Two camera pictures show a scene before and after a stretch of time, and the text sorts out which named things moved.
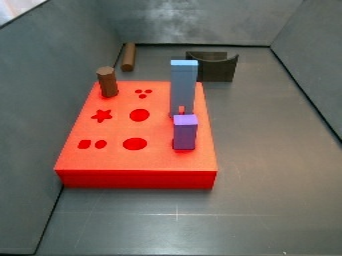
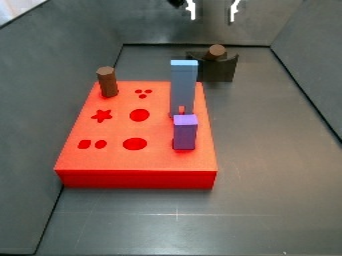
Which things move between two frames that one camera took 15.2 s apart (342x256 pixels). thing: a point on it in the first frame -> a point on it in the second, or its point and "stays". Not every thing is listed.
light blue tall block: x=184 y=74 stays
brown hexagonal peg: x=107 y=81 stays
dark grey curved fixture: x=215 y=65 stays
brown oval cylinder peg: x=128 y=57 -> x=216 y=51
